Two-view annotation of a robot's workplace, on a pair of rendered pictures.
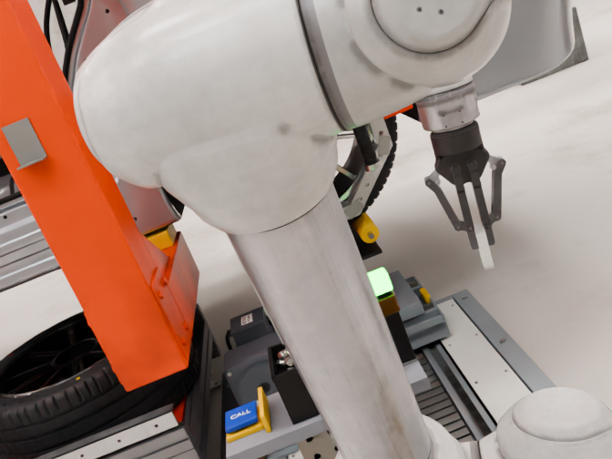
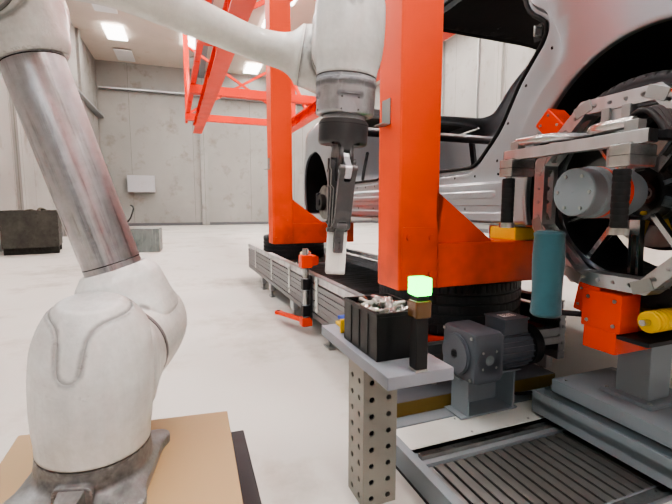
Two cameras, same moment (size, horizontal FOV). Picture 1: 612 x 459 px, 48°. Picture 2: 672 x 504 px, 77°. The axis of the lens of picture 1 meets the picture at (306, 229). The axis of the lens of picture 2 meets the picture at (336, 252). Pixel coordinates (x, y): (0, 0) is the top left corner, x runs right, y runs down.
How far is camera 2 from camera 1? 123 cm
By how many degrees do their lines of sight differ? 68
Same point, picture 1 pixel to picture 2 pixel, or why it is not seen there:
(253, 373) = (452, 337)
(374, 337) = (40, 158)
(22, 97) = (392, 85)
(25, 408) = not seen: hidden behind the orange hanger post
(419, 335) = (653, 465)
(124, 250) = (397, 197)
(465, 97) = (323, 85)
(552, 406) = (94, 299)
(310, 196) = not seen: outside the picture
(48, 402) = not seen: hidden behind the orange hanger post
